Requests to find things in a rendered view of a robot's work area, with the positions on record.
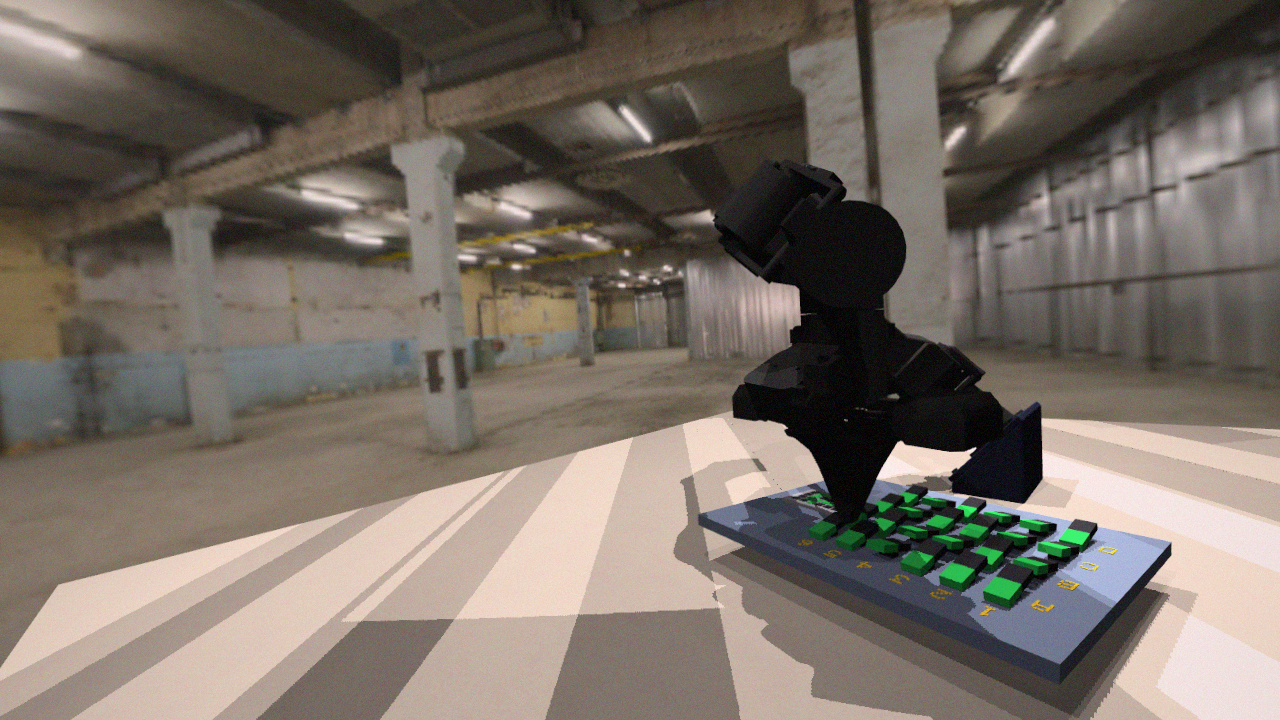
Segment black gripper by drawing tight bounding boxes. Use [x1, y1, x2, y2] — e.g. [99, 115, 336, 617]
[785, 310, 1004, 523]

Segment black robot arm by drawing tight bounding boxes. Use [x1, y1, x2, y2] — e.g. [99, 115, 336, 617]
[713, 158, 986, 430]

